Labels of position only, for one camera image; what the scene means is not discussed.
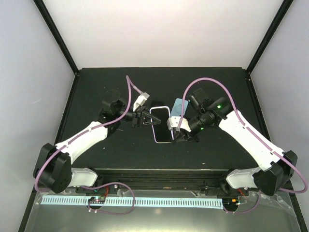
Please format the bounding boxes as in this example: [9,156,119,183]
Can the lilac phone case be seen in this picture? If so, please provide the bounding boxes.
[149,105,175,144]

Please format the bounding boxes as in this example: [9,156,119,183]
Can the black smartphone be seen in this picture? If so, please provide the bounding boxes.
[150,106,173,144]

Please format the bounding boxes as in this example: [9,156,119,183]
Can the light blue cased phone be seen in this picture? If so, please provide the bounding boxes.
[170,98,189,116]

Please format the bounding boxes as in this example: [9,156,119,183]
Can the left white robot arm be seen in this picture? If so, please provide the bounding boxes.
[33,89,162,193]

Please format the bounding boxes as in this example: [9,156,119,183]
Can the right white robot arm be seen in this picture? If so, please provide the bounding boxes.
[167,89,298,196]

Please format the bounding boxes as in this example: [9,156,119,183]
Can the black cased phone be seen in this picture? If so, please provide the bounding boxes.
[151,100,165,108]

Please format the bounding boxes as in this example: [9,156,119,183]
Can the right controller board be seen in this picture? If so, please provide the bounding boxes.
[222,198,243,206]

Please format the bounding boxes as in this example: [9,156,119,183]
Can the controller board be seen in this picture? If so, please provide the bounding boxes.
[222,198,243,206]
[87,196,106,205]

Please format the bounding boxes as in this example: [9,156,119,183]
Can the left controller board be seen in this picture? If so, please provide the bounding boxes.
[87,196,106,205]

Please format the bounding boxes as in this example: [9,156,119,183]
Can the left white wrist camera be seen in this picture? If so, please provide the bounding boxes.
[133,92,150,112]

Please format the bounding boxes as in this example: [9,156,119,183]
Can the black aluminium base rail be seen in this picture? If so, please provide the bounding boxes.
[86,169,250,198]

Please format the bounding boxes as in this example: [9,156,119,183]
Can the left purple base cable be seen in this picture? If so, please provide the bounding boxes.
[81,184,134,216]

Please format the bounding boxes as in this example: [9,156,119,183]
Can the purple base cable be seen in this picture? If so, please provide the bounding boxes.
[81,184,134,216]
[223,190,263,215]

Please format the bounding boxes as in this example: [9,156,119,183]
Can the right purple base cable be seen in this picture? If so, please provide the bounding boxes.
[223,190,263,215]

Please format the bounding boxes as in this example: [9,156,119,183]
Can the white slotted cable duct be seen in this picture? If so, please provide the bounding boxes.
[41,195,223,209]

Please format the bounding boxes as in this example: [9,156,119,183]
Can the left black frame post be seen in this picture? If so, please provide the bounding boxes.
[33,0,79,75]

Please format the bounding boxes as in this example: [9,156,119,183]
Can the black frame post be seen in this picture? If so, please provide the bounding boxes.
[33,0,79,75]
[246,0,294,75]

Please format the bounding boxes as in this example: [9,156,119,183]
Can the right black frame post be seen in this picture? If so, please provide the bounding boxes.
[246,0,294,75]

